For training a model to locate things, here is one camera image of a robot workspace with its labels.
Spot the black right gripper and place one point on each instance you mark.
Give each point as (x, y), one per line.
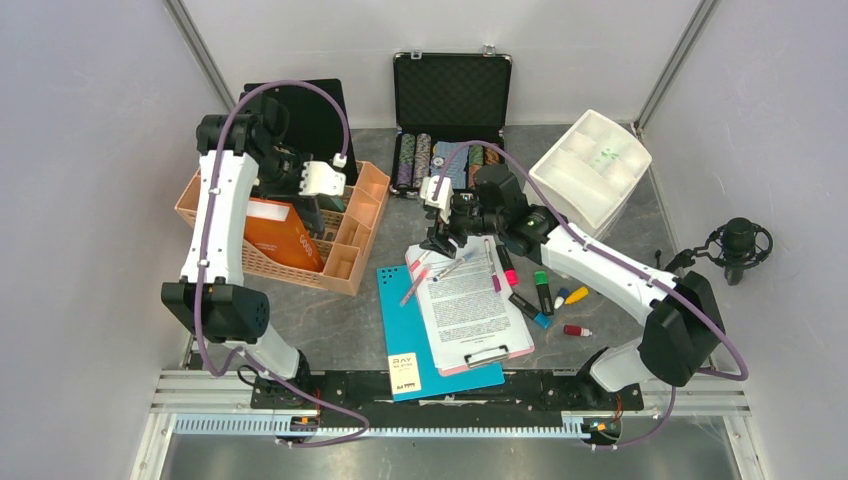
(441, 245)

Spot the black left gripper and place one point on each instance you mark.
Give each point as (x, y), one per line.
(294, 188)

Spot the orange Good Morning book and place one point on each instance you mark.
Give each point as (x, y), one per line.
(276, 230)

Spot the peach plastic file organizer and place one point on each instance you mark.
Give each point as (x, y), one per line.
(348, 242)

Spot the white drawer organizer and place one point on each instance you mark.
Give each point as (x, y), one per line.
(590, 173)

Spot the Nineteen Eighty-Four dark book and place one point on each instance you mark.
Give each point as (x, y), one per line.
(312, 211)

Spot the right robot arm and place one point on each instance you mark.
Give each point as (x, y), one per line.
(681, 321)

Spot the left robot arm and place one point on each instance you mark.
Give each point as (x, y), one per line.
(238, 153)

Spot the clear blue pen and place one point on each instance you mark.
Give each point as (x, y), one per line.
(454, 265)

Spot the clear pink pen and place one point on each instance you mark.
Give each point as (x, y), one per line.
(419, 278)

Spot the white pink-capped marker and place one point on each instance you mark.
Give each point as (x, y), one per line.
(418, 262)

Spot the black clipboard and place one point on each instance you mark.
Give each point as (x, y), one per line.
(301, 120)

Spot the black pink-capped highlighter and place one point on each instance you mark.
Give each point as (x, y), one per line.
(507, 265)

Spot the pink clipboard with paper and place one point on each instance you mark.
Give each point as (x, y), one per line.
(468, 324)

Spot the black green-capped highlighter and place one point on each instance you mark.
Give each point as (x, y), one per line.
(544, 293)

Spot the black blue-capped highlighter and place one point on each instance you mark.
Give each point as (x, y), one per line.
(530, 311)

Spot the blue white cap piece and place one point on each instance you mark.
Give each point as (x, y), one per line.
(560, 298)

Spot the black poker chip case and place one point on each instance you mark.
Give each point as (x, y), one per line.
(445, 97)

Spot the yellow cap piece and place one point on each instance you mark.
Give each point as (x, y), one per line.
(576, 295)

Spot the small red-capped bottle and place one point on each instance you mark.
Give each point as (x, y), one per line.
(576, 331)

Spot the black microphone on tripod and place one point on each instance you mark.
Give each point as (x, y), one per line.
(737, 246)

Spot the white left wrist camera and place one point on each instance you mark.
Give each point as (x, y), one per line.
(323, 178)

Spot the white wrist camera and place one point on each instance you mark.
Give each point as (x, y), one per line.
(436, 194)
(323, 178)

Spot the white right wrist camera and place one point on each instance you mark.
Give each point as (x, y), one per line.
(436, 194)

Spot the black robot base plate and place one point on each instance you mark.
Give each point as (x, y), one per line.
(548, 388)

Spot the aluminium slotted rail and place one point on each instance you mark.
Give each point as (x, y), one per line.
(279, 425)

